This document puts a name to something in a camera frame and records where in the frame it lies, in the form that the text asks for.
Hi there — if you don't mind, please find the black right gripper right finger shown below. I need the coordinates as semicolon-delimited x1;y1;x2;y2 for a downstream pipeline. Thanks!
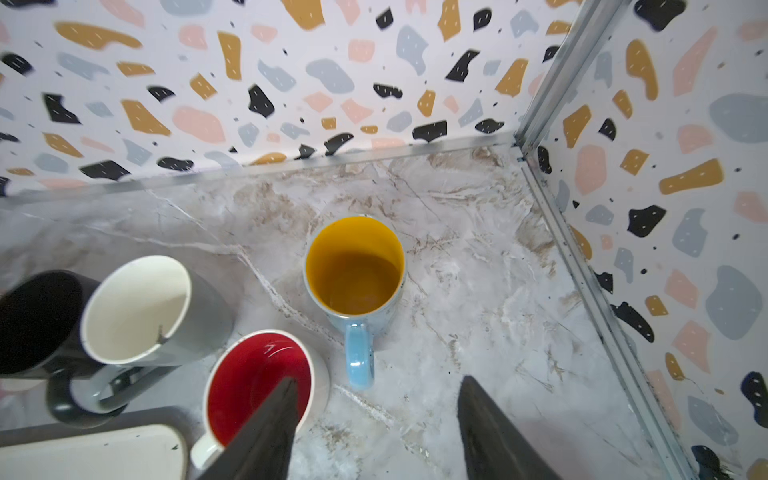
457;376;559;480

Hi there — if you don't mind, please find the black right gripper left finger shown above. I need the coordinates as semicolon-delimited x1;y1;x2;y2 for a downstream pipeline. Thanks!
200;377;299;479

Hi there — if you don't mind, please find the white mug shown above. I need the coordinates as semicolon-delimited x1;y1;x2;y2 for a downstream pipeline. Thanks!
190;329;330;470

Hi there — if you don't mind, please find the grey mug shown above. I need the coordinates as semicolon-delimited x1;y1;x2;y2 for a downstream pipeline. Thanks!
77;255;235;414

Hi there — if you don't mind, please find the blue glazed mug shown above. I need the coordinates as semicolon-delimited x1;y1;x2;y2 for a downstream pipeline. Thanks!
303;215;407;390

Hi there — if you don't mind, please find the black mug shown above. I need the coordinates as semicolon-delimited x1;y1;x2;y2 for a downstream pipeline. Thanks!
1;270;126;429

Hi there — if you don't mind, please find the beige plastic tray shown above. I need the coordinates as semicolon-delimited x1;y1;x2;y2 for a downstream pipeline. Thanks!
1;407;190;479

